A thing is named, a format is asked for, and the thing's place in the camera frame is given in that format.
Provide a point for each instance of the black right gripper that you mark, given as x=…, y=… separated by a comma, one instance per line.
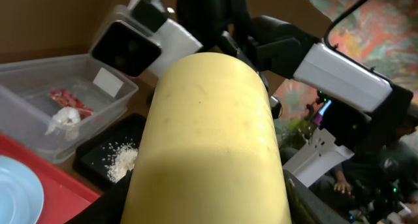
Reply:
x=268, y=44

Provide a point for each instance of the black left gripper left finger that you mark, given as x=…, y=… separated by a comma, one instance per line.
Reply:
x=108, y=208

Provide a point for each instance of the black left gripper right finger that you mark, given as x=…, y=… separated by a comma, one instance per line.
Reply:
x=305, y=207

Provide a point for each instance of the rice food leftovers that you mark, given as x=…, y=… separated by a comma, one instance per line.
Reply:
x=120, y=162

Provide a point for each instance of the white tissue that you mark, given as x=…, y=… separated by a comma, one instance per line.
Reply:
x=67, y=116

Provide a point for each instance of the yellow plastic cup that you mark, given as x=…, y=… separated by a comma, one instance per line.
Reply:
x=208, y=152

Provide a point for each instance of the red snack wrapper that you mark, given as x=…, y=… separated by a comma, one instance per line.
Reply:
x=66, y=99

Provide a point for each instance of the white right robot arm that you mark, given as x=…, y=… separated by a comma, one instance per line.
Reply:
x=366, y=108

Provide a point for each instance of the black food waste tray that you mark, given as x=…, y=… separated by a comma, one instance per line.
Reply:
x=90, y=156

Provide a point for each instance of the red plastic tray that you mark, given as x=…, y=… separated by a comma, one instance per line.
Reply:
x=64, y=196

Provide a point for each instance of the light blue plate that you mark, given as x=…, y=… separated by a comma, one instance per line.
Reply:
x=22, y=194

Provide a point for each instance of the clear plastic bin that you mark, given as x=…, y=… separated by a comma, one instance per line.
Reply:
x=28, y=110

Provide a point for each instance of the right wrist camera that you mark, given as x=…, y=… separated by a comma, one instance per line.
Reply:
x=130, y=47

